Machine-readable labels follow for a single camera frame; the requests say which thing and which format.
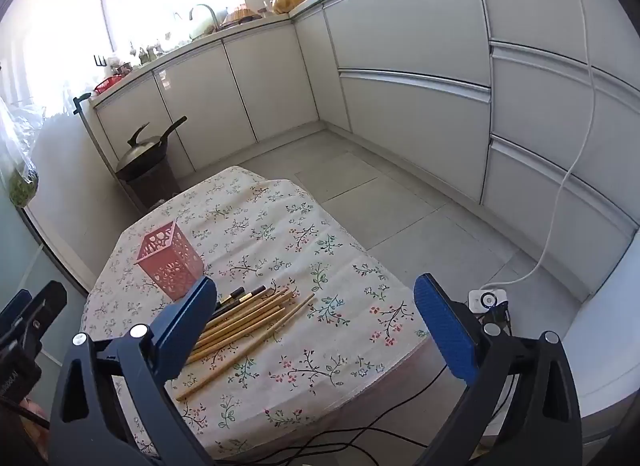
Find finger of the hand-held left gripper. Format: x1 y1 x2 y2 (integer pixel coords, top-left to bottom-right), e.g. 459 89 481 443
0 280 68 347
0 289 32 325

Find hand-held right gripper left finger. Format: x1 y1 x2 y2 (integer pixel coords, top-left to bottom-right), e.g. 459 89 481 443
48 275 218 466

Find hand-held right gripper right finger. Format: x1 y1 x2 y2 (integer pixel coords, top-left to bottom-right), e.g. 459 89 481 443
412 273 583 466

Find black chopstick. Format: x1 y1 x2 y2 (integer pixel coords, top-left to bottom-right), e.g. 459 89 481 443
212 287 246 307
212 285 267 311

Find pink perforated utensil holder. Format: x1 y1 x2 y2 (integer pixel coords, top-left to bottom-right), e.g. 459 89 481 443
134 221 206 303

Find pile of bamboo chopsticks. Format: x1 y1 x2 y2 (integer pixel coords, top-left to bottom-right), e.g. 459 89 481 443
175 282 317 402

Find person's left hand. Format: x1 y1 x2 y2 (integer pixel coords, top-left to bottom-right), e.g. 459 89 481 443
19 396 52 449

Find white power strip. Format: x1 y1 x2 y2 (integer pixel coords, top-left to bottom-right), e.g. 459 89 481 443
467 288 509 313

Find black plug adapter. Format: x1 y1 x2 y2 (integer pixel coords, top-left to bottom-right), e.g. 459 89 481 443
480 302 512 329

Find plastic bag with greens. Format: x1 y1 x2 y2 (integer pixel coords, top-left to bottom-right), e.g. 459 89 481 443
0 96 42 209

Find floral tablecloth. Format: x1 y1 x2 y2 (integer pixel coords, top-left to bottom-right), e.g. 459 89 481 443
80 166 431 459

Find black bin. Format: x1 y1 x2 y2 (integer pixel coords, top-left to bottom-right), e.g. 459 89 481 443
117 158 182 211

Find white appliance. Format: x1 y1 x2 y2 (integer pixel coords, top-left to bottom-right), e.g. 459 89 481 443
562 226 640 447

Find black wok with lid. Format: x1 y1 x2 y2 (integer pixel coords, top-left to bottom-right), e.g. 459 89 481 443
115 116 188 181

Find white cabinet with doors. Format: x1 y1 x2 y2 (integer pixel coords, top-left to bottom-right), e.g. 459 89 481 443
92 20 321 177

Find red plastic basket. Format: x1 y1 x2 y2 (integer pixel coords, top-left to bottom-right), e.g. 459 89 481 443
94 74 124 95

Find white cabinet with drawers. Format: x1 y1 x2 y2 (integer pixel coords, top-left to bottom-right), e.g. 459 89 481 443
292 0 640 297

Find chrome faucet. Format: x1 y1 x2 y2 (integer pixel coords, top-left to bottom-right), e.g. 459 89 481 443
189 3 221 32

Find brown woven bowl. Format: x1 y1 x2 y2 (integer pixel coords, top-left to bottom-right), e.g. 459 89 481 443
222 4 262 27

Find white power cable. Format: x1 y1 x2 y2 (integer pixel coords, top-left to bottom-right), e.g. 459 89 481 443
502 0 597 291

